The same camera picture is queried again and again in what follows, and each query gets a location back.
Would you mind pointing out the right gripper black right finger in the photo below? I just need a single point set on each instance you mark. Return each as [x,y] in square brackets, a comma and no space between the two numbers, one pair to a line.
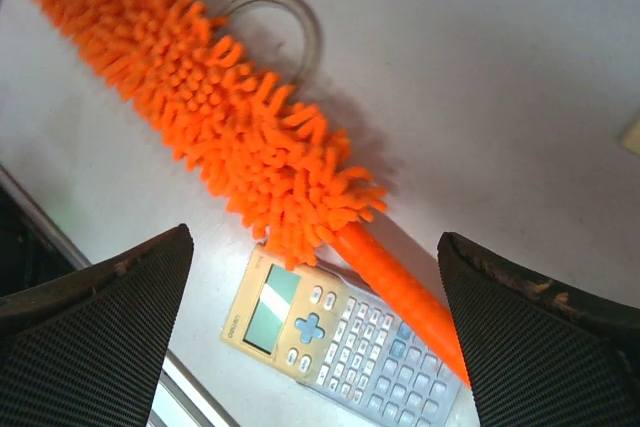
[539,352]

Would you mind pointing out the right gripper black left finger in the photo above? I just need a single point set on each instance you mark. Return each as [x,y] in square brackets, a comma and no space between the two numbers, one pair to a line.
[85,342]

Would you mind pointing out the orange microfiber duster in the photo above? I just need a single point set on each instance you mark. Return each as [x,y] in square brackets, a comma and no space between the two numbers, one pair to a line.
[274,158]

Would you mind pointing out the gold scientific calculator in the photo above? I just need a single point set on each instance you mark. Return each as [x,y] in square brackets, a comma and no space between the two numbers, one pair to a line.
[331,333]

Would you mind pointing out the yellow sticky note pad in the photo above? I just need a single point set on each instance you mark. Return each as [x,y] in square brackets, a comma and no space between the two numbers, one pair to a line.
[630,140]

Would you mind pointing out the aluminium front rail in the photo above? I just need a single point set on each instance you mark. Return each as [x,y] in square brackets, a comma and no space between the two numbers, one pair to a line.
[75,267]

